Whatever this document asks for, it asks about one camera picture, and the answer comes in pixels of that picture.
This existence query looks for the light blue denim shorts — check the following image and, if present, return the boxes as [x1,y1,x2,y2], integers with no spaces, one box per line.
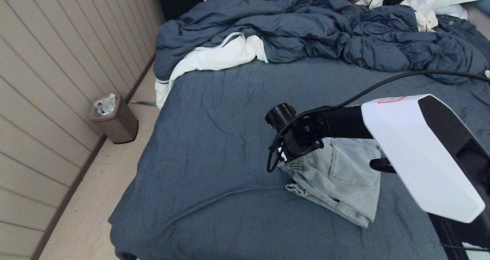
[278,137,383,229]

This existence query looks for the dark blue bed sheet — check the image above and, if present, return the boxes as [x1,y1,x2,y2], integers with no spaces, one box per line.
[108,56,490,260]

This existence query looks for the crumpled dark blue duvet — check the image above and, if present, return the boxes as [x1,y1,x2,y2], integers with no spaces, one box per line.
[153,0,490,85]

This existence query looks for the brown metal trash bin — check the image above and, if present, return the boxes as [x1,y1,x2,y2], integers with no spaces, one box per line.
[87,93,138,144]

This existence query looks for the cream button shirt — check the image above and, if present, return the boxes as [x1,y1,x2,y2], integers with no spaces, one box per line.
[355,0,439,32]

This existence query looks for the dark blue denim jacket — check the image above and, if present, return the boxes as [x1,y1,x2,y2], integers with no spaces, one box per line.
[436,14,490,68]

